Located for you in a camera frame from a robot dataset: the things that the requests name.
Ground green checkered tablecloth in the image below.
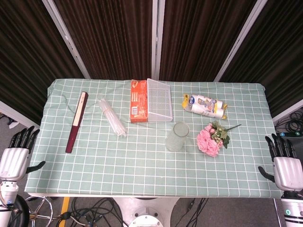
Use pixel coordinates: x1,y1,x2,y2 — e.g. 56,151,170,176
25,78,284,198

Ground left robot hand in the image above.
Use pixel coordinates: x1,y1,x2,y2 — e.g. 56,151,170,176
0,126,46,183

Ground clear plastic straw bundle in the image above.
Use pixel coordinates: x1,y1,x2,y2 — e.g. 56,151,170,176
98,97,128,137

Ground black round stool seat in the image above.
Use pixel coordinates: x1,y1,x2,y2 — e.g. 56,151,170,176
7,195,30,227

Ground pink artificial flower bouquet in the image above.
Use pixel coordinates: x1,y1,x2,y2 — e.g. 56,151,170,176
196,121,242,157

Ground orange cardboard box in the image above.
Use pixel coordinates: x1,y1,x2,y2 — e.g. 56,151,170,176
129,79,149,123

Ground black floor cables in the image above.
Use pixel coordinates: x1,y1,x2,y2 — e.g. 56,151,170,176
55,197,126,227

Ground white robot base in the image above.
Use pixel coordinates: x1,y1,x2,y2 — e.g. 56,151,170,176
113,197,180,227

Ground white garbage bag roll pack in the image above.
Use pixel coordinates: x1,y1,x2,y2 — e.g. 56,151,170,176
182,93,228,120

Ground chrome stool base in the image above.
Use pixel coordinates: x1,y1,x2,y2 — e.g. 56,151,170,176
24,195,55,222

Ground clear plastic basket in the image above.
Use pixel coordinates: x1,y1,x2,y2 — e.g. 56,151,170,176
146,78,173,122

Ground white partition frame post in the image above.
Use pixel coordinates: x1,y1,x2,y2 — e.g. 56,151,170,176
151,0,166,80
42,0,90,79
214,0,268,82

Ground black power strip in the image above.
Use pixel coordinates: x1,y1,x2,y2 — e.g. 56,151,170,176
276,131,303,138

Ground clear glass cup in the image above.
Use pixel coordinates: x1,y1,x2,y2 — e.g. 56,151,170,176
165,122,190,152

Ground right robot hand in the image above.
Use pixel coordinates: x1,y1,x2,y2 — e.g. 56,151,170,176
258,133,303,192

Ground dark red folding fan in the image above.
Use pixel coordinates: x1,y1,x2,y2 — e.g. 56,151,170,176
65,91,89,154

